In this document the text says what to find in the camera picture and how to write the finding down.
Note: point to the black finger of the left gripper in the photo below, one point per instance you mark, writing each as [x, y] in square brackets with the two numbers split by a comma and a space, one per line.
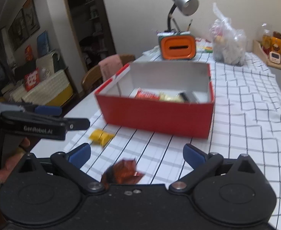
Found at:
[74, 124]
[29, 107]

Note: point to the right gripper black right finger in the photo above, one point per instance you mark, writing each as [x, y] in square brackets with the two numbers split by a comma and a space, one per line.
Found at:
[204, 166]

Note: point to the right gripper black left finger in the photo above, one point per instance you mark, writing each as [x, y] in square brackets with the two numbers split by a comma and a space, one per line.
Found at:
[70, 165]

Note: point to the brown foil snack bag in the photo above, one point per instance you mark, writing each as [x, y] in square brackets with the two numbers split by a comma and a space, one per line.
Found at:
[123, 172]

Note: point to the silver foil snack packet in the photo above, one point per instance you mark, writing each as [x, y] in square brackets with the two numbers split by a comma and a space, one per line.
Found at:
[188, 97]

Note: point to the pale yellow snack packet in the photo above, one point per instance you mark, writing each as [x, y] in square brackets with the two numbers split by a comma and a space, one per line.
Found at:
[171, 98]

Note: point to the red chip bag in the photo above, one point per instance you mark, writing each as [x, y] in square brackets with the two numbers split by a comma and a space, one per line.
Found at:
[148, 95]

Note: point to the person's hand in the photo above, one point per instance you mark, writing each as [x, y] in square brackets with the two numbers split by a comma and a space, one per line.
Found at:
[13, 160]

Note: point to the yellow white storage bin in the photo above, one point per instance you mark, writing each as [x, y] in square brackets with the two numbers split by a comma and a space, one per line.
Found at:
[55, 91]

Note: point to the left wooden chair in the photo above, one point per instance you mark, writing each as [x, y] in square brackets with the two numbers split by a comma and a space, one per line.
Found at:
[93, 78]

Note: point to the white grid tablecloth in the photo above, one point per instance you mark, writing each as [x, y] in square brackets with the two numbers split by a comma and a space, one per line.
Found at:
[246, 120]

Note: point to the red cardboard box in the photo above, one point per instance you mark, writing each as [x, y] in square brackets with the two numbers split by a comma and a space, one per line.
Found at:
[117, 102]

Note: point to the pink towel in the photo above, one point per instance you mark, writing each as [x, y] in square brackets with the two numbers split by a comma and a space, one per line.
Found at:
[110, 66]

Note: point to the dark wooden bookshelf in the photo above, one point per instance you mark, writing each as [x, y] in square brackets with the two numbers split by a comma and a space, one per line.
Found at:
[92, 29]

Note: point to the orange green tissue box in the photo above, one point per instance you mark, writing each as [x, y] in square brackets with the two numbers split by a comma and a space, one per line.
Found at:
[177, 45]

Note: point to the clear plastic bag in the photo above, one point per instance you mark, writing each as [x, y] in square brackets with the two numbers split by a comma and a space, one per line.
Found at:
[229, 44]

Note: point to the white kitchen timer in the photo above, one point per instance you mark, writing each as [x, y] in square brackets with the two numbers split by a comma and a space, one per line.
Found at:
[274, 57]

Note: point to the wooden tray with jars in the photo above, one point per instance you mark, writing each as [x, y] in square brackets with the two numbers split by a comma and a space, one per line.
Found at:
[269, 41]

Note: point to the grey desk lamp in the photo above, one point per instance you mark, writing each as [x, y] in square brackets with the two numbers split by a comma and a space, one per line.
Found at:
[186, 7]

